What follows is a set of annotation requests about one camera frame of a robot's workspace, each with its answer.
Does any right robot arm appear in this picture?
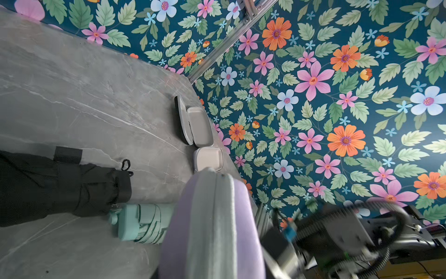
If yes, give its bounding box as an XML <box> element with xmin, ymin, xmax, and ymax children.
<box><xmin>260</xmin><ymin>202</ymin><xmax>446</xmax><ymax>279</ymax></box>

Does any mint green folded umbrella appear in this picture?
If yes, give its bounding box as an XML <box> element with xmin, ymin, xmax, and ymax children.
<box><xmin>109</xmin><ymin>203</ymin><xmax>176</xmax><ymax>245</ymax></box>

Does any black folded umbrella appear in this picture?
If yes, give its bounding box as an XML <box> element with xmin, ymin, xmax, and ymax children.
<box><xmin>1</xmin><ymin>146</ymin><xmax>133</xmax><ymax>227</ymax></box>

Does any open beige case far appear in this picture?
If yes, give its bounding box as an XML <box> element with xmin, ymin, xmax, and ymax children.
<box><xmin>174</xmin><ymin>95</ymin><xmax>214</xmax><ymax>148</ymax></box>

